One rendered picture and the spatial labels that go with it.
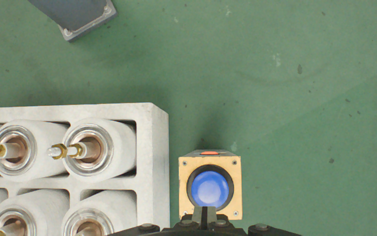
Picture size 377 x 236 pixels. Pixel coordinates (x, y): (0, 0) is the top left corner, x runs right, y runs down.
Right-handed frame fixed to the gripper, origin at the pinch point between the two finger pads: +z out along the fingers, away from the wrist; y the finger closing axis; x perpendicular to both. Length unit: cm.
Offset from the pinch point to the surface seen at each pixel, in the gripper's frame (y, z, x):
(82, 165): -17.5, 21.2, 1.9
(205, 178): -0.1, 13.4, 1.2
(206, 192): 0.0, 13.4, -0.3
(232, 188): 2.9, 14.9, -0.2
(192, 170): -1.6, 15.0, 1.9
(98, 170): -15.0, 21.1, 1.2
